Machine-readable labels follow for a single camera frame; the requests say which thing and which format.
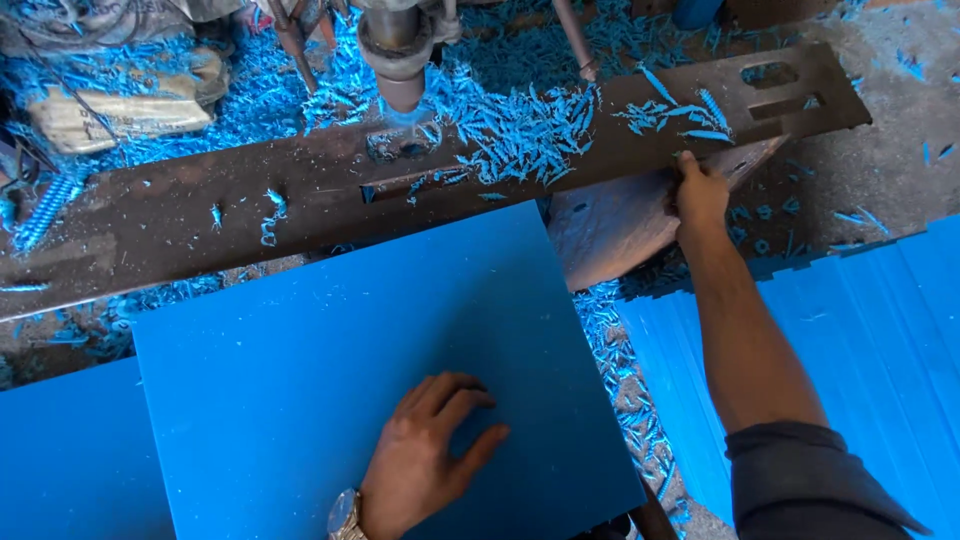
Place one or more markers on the person's left hand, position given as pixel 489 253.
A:
pixel 409 465

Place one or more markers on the person's right hand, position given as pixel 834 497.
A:
pixel 701 206

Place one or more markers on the blue plastic sheet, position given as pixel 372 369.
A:
pixel 67 457
pixel 337 322

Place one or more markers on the rusty slotted steel plate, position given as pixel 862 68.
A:
pixel 187 217

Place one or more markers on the silver wristwatch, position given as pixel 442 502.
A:
pixel 345 517

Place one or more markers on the brown metal plate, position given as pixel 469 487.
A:
pixel 607 232

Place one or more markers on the pile of blue plastic shavings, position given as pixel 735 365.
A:
pixel 517 127

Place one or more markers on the stack of blue plastic sheets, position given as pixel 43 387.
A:
pixel 840 360

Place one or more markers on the rusty metal rod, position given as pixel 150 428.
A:
pixel 576 41
pixel 294 45

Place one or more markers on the dark grey sleeve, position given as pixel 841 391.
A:
pixel 802 487

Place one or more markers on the drill press spindle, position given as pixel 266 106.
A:
pixel 397 52

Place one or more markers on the long blue spiral shaving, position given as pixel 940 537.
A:
pixel 43 214

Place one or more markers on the dirty beige sack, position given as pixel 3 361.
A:
pixel 127 105

